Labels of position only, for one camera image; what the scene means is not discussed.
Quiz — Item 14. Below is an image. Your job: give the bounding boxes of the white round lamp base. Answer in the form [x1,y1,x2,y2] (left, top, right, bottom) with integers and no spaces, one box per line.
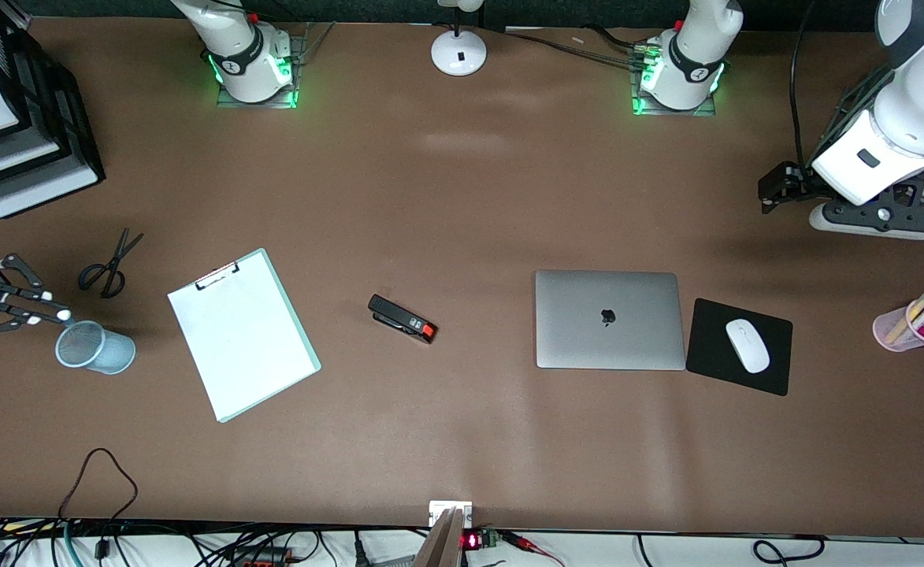
[431,0,488,77]

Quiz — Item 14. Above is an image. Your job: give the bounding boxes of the black scissors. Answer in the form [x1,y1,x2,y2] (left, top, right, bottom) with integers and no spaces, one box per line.
[78,227,146,300]

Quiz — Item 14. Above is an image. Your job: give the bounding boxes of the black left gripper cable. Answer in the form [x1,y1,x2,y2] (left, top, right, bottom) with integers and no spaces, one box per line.
[788,0,818,171]

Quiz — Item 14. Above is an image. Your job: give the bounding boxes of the black stapler red tip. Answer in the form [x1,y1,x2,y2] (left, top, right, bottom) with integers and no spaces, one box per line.
[367,294,437,345]

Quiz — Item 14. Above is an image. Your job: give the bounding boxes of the small white box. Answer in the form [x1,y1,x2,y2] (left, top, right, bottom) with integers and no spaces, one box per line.
[429,501,473,527]

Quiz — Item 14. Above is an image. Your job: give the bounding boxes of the white computer mouse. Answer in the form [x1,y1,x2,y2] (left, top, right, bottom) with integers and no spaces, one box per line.
[725,318,771,374]

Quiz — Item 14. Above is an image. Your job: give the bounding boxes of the brown looped cable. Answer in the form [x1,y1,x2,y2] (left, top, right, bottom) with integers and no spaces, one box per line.
[58,447,139,524]

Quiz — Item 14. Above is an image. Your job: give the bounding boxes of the brown camera mount post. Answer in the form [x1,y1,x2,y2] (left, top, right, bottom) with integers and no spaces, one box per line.
[412,508,467,567]

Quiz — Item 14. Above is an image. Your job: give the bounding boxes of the teal cable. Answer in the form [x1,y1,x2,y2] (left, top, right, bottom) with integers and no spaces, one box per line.
[62,523,86,567]

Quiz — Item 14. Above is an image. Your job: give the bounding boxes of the light blue mesh cup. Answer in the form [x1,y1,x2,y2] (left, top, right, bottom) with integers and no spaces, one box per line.
[55,320,137,375]

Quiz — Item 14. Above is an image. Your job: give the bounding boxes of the pink mesh pen cup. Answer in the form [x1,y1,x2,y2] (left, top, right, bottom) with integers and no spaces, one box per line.
[873,298,924,352]

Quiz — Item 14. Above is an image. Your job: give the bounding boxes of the silver laptop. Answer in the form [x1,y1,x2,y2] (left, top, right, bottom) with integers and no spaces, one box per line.
[535,270,687,371]

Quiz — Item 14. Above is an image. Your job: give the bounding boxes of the black mouse pad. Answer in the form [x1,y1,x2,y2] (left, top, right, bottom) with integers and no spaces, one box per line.
[685,298,794,397]

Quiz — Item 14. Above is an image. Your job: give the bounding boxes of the white paper on clipboard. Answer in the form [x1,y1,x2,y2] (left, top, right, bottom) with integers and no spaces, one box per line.
[168,254,317,421]

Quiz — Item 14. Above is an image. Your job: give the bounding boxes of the teal clipboard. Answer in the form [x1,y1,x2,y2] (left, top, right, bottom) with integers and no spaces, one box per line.
[166,248,322,424]

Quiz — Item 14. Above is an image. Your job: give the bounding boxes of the black stacked paper tray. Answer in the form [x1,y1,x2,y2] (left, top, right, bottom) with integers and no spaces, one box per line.
[0,0,106,221]

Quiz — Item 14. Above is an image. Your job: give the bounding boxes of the red wire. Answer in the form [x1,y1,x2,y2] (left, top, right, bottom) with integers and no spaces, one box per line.
[499,531,566,567]

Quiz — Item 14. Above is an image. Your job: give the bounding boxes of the black coiled cable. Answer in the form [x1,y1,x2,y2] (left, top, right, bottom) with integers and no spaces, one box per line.
[635,534,828,567]

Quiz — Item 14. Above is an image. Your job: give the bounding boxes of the yellow pen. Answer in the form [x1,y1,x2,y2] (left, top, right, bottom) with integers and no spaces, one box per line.
[885,293,924,344]

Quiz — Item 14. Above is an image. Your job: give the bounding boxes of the black cable bundle on table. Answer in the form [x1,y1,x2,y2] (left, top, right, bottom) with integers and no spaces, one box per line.
[484,24,661,70]

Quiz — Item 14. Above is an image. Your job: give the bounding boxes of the tangled black cables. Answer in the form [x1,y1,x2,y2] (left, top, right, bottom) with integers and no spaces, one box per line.
[0,516,431,567]

